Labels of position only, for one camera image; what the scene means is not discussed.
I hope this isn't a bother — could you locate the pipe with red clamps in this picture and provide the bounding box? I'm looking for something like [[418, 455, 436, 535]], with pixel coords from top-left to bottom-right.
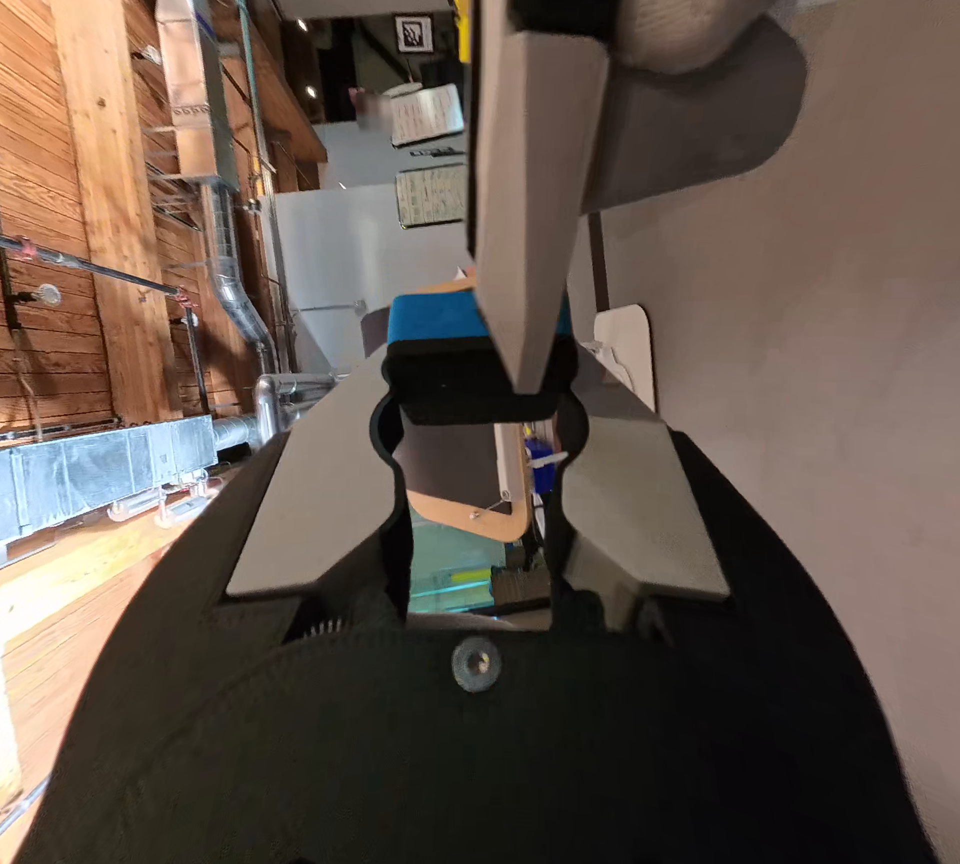
[[0, 234, 198, 306]]

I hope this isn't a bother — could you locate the whiteboard with green writing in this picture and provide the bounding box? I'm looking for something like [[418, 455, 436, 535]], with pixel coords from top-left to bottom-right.
[[395, 162, 471, 231], [390, 82, 468, 149]]

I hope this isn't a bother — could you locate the long silver duct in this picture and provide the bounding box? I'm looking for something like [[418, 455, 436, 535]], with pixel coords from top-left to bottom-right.
[[150, 0, 280, 370]]

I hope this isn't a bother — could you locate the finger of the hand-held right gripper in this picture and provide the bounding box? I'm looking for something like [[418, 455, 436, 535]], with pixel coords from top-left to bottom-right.
[[466, 0, 610, 396]]

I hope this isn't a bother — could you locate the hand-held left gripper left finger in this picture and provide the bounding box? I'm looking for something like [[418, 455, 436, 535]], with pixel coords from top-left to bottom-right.
[[225, 346, 415, 618]]

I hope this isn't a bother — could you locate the blue plastic bin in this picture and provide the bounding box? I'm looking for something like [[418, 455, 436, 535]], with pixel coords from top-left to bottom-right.
[[525, 438, 562, 499]]

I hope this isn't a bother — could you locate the rectangular silver duct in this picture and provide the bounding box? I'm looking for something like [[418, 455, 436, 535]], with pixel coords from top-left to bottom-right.
[[0, 414, 220, 565]]

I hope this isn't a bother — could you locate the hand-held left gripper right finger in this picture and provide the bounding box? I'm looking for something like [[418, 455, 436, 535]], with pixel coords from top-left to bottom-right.
[[543, 384, 732, 629]]

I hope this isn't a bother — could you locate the blue black foam eraser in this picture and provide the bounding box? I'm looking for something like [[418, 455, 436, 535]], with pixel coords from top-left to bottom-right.
[[381, 292, 580, 428]]

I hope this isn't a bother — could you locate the silver pipe elbow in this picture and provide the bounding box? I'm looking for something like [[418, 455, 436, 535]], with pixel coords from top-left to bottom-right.
[[251, 372, 354, 438]]

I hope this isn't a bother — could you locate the wooden ceiling beam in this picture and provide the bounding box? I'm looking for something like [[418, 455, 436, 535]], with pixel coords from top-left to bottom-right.
[[33, 0, 185, 423]]

